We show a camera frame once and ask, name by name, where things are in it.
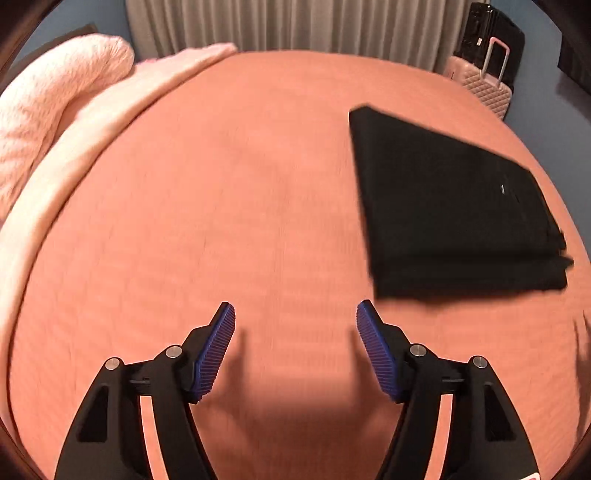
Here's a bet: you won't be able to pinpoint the black pants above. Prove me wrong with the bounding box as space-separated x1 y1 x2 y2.
349 106 574 299

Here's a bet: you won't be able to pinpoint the salmon quilted bedspread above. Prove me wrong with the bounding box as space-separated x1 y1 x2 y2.
9 51 590 479

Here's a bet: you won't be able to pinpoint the pink dotted pillow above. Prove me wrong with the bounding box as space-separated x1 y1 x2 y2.
1 34 134 220

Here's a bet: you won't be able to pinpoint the light pink blanket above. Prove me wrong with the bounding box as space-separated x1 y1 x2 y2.
0 42 240 351

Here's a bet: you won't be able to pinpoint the pink quilted suitcase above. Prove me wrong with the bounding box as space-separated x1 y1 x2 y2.
444 37 512 120

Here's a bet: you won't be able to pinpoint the grey pleated curtain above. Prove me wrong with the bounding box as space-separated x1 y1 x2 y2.
125 0 471 72

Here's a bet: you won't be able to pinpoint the dark headboard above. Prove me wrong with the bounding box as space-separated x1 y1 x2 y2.
0 23 98 93

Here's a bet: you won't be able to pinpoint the black hard suitcase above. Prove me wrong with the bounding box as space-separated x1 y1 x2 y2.
454 2 525 90

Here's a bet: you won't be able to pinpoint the wall mounted black television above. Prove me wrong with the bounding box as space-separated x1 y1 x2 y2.
558 25 591 94

